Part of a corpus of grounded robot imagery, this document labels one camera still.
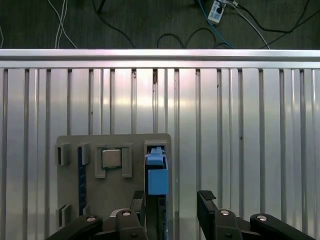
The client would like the grey parts rack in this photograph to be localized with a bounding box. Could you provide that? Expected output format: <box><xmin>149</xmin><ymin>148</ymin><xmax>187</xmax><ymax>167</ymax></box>
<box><xmin>54</xmin><ymin>133</ymin><xmax>174</xmax><ymax>240</ymax></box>

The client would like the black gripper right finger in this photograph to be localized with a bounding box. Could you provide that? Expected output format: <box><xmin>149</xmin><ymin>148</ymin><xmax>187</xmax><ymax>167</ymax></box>
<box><xmin>197</xmin><ymin>190</ymin><xmax>317</xmax><ymax>240</ymax></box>

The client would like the silver CPU chip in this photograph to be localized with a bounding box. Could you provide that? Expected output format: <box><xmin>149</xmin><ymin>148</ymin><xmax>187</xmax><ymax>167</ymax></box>
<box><xmin>101</xmin><ymin>147</ymin><xmax>123</xmax><ymax>170</ymax></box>

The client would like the white floor cable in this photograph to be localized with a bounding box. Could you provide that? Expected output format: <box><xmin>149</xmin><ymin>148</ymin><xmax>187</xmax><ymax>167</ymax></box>
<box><xmin>225</xmin><ymin>1</ymin><xmax>271</xmax><ymax>50</ymax></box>

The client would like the white power strip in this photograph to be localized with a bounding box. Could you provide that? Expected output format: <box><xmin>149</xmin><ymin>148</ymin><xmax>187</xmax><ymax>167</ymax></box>
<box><xmin>207</xmin><ymin>0</ymin><xmax>227</xmax><ymax>25</ymax></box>

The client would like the thin white cable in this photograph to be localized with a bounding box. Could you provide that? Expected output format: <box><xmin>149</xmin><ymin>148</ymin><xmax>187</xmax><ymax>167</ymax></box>
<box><xmin>48</xmin><ymin>0</ymin><xmax>78</xmax><ymax>49</ymax></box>
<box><xmin>54</xmin><ymin>0</ymin><xmax>68</xmax><ymax>49</ymax></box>

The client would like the blue floor cable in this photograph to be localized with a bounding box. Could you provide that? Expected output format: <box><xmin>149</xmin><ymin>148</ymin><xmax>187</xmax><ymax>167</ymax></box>
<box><xmin>196</xmin><ymin>0</ymin><xmax>234</xmax><ymax>49</ymax></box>

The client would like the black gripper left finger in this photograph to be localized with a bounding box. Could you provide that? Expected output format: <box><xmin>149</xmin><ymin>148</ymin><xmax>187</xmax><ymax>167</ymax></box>
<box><xmin>46</xmin><ymin>190</ymin><xmax>147</xmax><ymax>240</ymax></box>

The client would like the hard disk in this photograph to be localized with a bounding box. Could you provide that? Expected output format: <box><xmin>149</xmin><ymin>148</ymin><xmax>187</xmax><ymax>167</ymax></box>
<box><xmin>143</xmin><ymin>146</ymin><xmax>170</xmax><ymax>240</ymax></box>

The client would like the blue RAM stick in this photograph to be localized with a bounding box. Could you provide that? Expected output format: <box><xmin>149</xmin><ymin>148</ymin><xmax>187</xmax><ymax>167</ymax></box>
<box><xmin>78</xmin><ymin>146</ymin><xmax>88</xmax><ymax>217</ymax></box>

